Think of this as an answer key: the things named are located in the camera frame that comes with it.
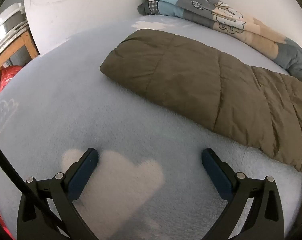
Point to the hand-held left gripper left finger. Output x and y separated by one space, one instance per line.
82 172

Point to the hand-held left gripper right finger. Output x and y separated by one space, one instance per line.
217 172

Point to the olive quilted puffer jacket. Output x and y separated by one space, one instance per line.
191 80

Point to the light blue cloud print bed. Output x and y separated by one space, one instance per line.
66 92

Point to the red plastic bag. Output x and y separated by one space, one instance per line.
9 75

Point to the wooden shelf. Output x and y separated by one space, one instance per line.
28 45

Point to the patchwork cartoon print quilt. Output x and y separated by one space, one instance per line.
191 7

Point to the silver metal frame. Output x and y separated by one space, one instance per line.
8 22

